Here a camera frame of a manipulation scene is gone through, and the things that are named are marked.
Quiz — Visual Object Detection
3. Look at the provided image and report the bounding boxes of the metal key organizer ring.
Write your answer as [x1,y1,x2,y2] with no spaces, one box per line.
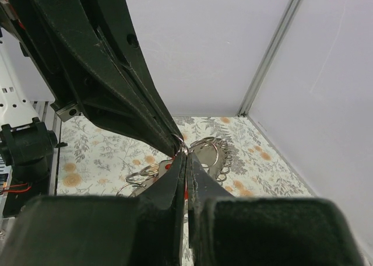
[115,136,237,198]

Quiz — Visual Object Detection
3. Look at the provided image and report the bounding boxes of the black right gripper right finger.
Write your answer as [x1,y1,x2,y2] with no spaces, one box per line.
[186,153,363,265]

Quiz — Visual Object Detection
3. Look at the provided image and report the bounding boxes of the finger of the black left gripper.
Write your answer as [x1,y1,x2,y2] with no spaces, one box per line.
[70,0,182,142]
[8,0,178,157]

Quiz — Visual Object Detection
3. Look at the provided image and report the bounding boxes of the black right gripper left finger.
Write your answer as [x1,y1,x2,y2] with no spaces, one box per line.
[0,151,187,266]

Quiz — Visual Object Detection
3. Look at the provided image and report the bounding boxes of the floral tablecloth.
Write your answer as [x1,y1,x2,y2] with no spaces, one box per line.
[57,116,311,197]

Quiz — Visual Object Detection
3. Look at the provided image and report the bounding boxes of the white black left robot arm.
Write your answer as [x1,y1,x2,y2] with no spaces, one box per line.
[1,0,181,219]

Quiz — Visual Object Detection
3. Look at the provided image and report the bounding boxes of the key with red tag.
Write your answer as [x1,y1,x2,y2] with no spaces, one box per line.
[165,152,188,201]

